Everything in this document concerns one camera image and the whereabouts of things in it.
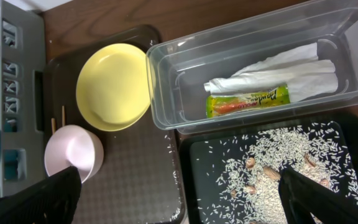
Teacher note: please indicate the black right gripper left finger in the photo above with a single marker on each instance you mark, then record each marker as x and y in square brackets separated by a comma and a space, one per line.
[53, 200]

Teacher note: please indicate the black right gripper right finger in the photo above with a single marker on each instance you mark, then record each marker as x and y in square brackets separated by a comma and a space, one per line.
[303, 199]

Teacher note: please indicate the rice and nuts waste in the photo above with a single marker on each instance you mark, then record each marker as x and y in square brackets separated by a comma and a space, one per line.
[236, 178]

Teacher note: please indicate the pink bowl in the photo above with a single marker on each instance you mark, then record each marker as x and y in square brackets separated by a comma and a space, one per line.
[75, 146]

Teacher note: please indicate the white napkin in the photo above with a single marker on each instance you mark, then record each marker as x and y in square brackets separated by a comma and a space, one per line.
[300, 69]

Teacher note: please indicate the green snack wrapper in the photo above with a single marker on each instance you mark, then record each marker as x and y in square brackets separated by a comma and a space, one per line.
[222, 105]

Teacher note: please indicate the black waste tray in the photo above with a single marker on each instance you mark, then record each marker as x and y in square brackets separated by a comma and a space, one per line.
[348, 124]

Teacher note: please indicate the grey dishwasher rack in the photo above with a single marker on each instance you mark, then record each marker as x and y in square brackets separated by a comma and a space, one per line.
[22, 59]

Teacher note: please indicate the wooden chopstick left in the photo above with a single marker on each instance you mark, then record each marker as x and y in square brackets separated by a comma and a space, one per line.
[53, 125]

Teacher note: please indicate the wooden chopstick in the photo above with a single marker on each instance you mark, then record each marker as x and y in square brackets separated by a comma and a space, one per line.
[63, 116]
[53, 125]

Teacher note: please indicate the brown serving tray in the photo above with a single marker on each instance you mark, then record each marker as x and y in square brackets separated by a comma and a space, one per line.
[140, 179]

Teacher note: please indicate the wooden chopstick right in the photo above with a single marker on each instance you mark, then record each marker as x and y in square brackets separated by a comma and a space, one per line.
[63, 116]

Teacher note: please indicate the yellow plate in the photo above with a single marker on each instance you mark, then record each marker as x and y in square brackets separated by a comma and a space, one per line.
[112, 91]

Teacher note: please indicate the clear plastic bin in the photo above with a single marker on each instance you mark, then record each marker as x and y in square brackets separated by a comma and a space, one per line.
[178, 69]

